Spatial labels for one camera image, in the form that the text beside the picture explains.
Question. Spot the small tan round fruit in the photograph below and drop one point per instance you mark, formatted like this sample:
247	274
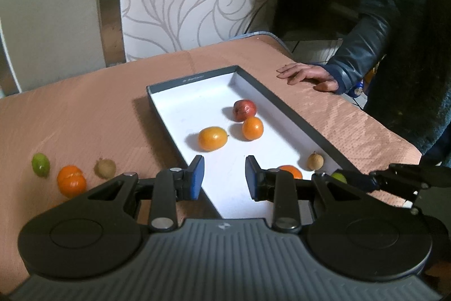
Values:
314	161

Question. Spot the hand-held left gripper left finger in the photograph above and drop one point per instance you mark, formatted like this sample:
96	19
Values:
197	177

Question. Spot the dull red round fruit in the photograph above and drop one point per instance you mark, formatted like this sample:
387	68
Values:
244	110

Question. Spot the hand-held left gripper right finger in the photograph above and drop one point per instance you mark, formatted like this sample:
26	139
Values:
251	177

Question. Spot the large orange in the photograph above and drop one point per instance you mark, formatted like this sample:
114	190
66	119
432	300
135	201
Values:
290	171

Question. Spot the brown kiwi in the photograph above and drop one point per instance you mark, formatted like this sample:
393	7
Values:
105	168

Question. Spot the dark grey box white inside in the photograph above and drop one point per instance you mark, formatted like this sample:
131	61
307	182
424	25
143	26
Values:
197	103

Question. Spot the orange with pointed tip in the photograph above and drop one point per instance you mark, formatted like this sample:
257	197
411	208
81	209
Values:
212	138

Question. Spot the salmon tablecloth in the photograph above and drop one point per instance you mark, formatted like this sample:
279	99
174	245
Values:
88	103

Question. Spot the orange tangerine with split peel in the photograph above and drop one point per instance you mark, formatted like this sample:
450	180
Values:
71	181

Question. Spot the grey chair back white trim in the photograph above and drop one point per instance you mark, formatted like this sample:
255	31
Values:
8	54

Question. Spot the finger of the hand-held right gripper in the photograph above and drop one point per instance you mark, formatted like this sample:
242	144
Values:
366	184
422	176

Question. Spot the smooth orange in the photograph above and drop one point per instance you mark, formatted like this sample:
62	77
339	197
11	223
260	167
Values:
252	129

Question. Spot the small green lime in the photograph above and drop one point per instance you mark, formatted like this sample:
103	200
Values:
40	164

